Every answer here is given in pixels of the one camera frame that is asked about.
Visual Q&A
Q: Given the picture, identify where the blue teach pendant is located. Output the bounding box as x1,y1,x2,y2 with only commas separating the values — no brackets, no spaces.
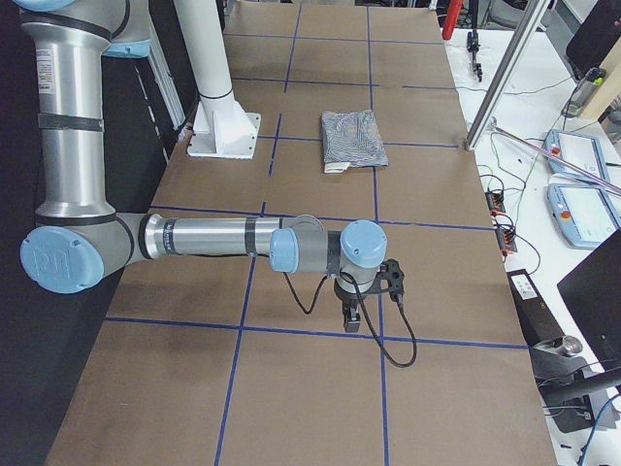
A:
544,129,610,182
547,183,620,250

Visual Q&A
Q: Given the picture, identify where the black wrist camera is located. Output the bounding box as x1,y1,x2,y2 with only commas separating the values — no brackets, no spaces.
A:
376,258,405,305

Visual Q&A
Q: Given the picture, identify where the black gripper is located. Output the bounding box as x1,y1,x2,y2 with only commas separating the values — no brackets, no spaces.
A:
334,281,363,333

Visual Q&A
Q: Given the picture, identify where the white reacher grabber stick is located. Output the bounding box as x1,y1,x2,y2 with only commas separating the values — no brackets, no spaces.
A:
486,117,621,195

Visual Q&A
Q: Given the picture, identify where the aluminium frame post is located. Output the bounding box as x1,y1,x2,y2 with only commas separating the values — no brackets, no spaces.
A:
465,0,549,150

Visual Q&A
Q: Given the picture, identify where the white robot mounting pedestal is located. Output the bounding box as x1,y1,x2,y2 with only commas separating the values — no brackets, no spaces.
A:
175,0,261,159

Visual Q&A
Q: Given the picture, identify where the upper blue teach pendant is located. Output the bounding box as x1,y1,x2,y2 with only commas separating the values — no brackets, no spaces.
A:
544,129,610,182

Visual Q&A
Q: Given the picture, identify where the black box with label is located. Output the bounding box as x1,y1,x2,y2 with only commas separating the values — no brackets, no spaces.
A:
507,269,566,347

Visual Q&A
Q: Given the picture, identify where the black monitor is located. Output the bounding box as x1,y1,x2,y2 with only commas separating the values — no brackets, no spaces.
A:
557,230,621,360

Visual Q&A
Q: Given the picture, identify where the red cylinder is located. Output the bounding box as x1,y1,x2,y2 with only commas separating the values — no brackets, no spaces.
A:
441,0,464,41

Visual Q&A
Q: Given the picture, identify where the navy white striped polo shirt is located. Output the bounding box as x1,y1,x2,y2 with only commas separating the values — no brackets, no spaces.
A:
321,109,389,174

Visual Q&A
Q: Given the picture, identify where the black camera cable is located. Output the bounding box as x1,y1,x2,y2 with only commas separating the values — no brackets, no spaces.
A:
283,270,418,370

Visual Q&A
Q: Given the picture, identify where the lower blue teach pendant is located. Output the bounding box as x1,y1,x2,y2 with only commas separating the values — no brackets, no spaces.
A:
547,183,620,250

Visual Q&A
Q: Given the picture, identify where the orange black connector block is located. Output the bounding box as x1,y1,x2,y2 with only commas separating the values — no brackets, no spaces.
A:
484,190,506,216

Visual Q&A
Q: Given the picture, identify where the black tripod stand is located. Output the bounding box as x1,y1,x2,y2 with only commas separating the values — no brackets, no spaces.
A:
467,0,483,83

